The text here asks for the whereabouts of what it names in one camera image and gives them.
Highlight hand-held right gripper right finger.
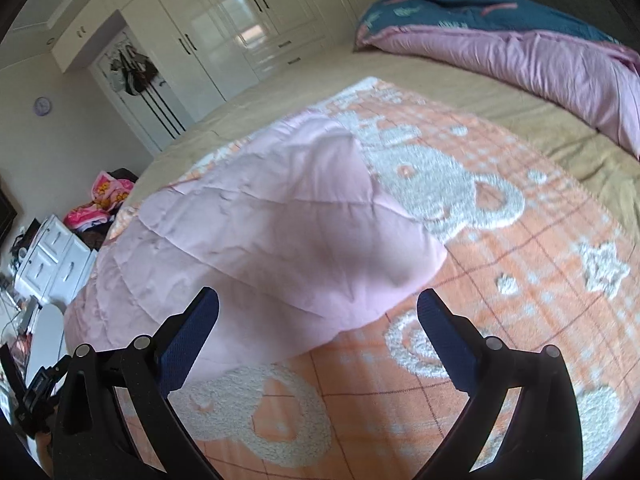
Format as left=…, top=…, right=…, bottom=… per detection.
left=400, top=288, right=583, bottom=480

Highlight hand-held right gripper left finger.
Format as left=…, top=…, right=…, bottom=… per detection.
left=52, top=287, right=236, bottom=480

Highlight pink quilted garment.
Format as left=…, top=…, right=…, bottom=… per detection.
left=64, top=112, right=448, bottom=393

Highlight orange patterned blanket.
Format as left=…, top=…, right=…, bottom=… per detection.
left=107, top=76, right=633, bottom=480

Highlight white drawer chest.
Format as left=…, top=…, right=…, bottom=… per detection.
left=14, top=214, right=98, bottom=306

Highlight brown cloth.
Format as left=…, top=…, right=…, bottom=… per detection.
left=80, top=225, right=115, bottom=252

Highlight pink printed cloth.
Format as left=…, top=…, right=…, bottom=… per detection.
left=62, top=170, right=136, bottom=231

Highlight dark framed screen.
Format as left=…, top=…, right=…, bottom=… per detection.
left=0, top=185, right=18, bottom=241

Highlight white door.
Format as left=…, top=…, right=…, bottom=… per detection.
left=90, top=25, right=193, bottom=153

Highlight hanging bags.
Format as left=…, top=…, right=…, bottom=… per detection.
left=107, top=42, right=158, bottom=96

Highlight bed with beige cover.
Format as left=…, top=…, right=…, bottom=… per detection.
left=112, top=45, right=640, bottom=241

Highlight teal floral duvet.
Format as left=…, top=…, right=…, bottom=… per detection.
left=352, top=0, right=640, bottom=161

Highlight cream glossy wardrobe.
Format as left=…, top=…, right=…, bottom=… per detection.
left=50, top=0, right=391, bottom=103

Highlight black hanging straps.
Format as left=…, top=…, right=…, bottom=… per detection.
left=142, top=82, right=183, bottom=137

